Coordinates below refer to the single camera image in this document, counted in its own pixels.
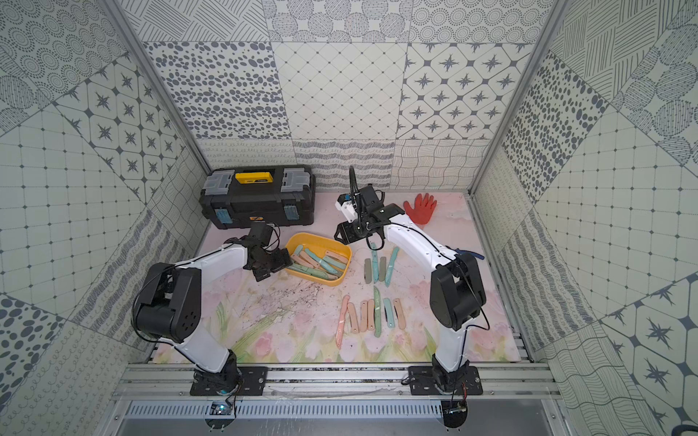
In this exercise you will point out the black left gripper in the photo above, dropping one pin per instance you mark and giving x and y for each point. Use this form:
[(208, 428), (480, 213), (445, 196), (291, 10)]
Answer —
[(275, 259)]

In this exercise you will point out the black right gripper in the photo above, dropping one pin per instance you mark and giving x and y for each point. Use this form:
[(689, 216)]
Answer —
[(344, 231)]

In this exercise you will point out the yellow plastic storage tray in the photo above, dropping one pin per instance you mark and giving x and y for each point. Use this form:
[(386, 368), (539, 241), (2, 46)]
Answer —
[(318, 259)]

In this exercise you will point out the teal lettered fruit knife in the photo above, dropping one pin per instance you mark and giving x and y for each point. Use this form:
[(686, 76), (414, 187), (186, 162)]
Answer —
[(375, 265)]

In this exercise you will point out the sage green fruit knife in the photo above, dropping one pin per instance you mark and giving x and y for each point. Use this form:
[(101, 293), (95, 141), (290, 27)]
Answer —
[(368, 271)]

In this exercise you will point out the teal curved handle knife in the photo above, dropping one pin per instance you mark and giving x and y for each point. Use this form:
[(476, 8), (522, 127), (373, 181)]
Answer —
[(390, 266)]

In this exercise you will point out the long coral fruit knife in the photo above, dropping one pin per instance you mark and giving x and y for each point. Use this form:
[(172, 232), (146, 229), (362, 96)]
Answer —
[(341, 321)]

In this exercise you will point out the teal folding fruit knife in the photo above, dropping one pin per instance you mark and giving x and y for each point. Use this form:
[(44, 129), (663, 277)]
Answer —
[(389, 313)]

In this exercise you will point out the pink folding fruit knife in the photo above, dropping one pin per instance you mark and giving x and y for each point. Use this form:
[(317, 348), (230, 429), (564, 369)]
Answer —
[(353, 318)]

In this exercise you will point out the green folding fruit knife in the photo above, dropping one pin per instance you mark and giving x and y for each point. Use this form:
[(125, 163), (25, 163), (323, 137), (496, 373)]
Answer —
[(377, 313)]

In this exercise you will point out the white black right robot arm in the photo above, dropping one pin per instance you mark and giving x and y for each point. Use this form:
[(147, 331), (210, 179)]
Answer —
[(457, 295)]

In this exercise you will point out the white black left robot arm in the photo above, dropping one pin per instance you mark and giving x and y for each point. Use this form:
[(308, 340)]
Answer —
[(168, 307)]

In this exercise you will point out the black Deli toolbox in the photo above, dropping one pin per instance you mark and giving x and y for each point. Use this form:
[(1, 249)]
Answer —
[(237, 197)]

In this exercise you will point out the red work glove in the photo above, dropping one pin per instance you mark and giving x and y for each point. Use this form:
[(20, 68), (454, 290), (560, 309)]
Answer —
[(421, 210)]

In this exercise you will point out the blue handled pliers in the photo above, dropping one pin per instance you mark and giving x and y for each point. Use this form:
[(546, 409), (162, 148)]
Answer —
[(474, 254)]

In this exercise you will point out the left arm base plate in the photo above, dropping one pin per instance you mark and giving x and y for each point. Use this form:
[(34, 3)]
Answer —
[(229, 380)]

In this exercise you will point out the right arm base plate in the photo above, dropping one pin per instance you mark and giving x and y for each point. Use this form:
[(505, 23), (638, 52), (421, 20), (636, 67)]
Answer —
[(428, 380)]

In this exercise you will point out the aluminium front rail frame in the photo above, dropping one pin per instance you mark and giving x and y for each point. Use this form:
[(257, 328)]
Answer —
[(340, 399)]

